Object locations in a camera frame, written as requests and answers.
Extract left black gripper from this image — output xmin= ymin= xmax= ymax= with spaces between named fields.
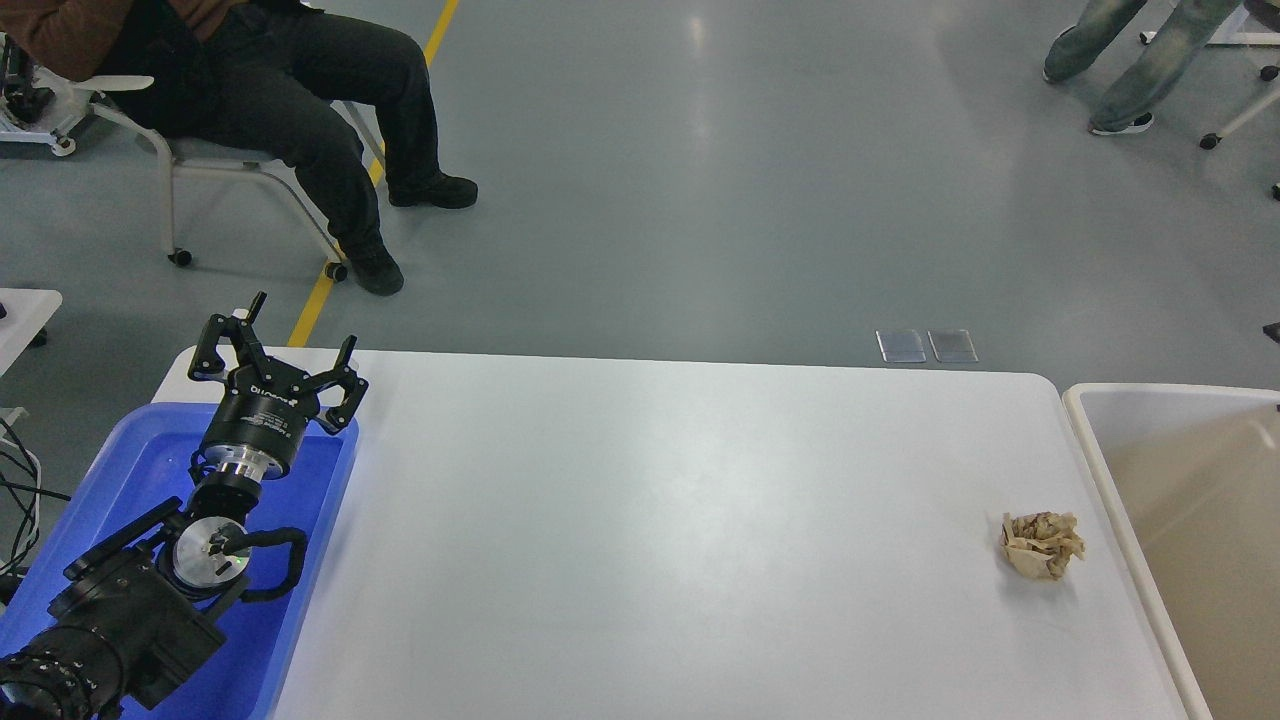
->
xmin=188 ymin=292 xmax=369 ymax=480

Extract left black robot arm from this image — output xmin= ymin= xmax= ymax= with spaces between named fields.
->
xmin=3 ymin=293 xmax=369 ymax=719

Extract white wheeled chair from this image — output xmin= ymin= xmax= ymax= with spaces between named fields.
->
xmin=68 ymin=76 xmax=348 ymax=282

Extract white side table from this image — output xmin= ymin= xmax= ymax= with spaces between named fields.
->
xmin=0 ymin=287 xmax=63 ymax=375

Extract blue plastic tray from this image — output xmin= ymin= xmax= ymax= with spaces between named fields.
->
xmin=1 ymin=402 xmax=360 ymax=719

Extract seated person dark trousers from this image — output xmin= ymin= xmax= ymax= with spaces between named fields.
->
xmin=1 ymin=1 xmax=477 ymax=296

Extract white equipment cart base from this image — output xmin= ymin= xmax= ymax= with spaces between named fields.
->
xmin=1 ymin=36 xmax=91 ymax=158

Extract left metal floor plate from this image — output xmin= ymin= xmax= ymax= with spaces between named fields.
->
xmin=876 ymin=329 xmax=928 ymax=364

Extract metal floor plate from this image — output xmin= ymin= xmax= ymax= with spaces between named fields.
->
xmin=876 ymin=329 xmax=928 ymax=364
xmin=927 ymin=329 xmax=980 ymax=364

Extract right metal floor plate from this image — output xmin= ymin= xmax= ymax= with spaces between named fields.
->
xmin=927 ymin=329 xmax=980 ymax=364

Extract crumpled brown paper ball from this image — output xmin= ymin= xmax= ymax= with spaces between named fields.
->
xmin=998 ymin=511 xmax=1085 ymax=582

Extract standing person in jeans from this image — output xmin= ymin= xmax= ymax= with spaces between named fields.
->
xmin=1041 ymin=1 xmax=1242 ymax=136

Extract beige plastic bin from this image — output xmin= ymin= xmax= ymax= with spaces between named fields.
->
xmin=1062 ymin=383 xmax=1279 ymax=719

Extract white chair base right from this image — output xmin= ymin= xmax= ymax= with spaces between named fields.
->
xmin=1174 ymin=1 xmax=1277 ymax=159

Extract black cables at left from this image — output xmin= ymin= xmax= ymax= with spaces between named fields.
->
xmin=0 ymin=407 xmax=70 ymax=606

